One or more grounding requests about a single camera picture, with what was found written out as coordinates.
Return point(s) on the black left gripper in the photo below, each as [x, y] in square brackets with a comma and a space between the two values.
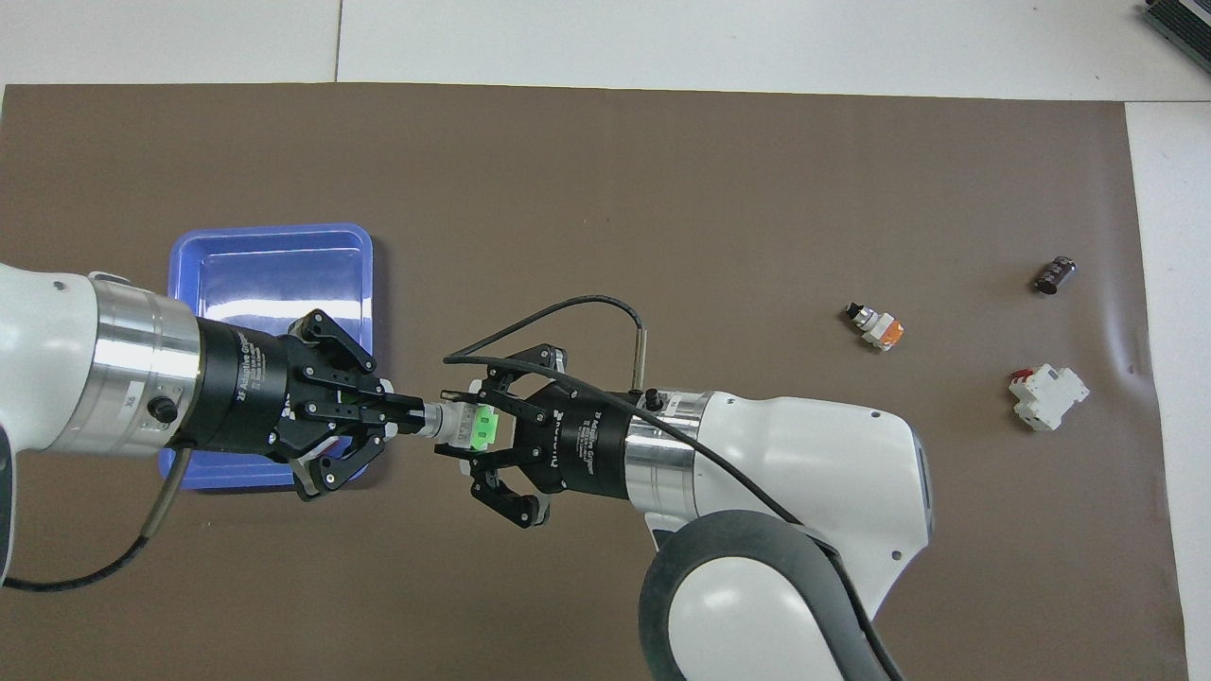
[241, 388]

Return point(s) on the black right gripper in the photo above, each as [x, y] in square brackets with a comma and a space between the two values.
[582, 440]

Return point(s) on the selector switch green base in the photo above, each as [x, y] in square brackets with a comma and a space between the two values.
[464, 424]

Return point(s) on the blue plastic tray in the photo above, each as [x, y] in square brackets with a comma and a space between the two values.
[274, 265]

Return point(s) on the brown table mat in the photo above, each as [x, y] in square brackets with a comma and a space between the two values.
[757, 189]

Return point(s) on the white circuit breaker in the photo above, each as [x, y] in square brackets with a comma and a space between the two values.
[1041, 397]

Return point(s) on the grey finned metal device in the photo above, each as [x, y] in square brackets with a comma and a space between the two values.
[1183, 24]

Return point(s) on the selector switch orange base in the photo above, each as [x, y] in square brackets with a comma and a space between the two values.
[878, 327]

